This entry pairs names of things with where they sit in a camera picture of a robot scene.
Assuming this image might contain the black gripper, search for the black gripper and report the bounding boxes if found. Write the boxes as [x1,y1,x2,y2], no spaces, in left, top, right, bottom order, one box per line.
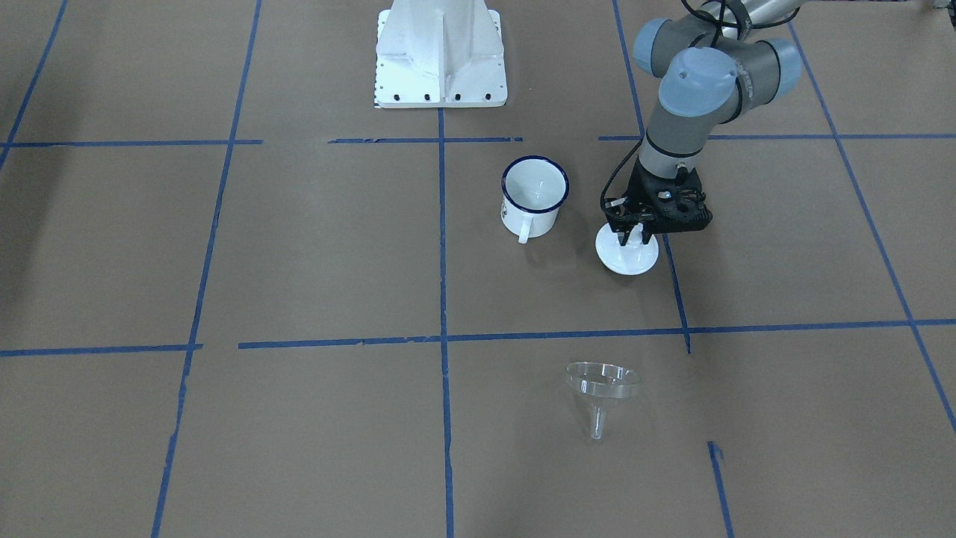
[617,166,703,247]

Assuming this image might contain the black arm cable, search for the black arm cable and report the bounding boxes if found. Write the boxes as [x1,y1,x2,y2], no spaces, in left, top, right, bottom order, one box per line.
[600,138,645,217]

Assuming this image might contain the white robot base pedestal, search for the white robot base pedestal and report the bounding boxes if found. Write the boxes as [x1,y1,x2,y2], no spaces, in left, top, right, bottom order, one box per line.
[373,1,508,109]

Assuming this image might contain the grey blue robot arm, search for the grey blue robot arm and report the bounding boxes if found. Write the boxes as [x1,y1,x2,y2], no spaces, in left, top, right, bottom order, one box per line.
[602,1,803,246]

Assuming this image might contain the white enamel mug blue rim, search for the white enamel mug blue rim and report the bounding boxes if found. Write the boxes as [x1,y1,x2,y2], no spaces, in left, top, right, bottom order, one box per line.
[500,155,570,244]

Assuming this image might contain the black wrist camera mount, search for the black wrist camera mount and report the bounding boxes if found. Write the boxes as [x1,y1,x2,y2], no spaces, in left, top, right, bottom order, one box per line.
[602,188,713,234]

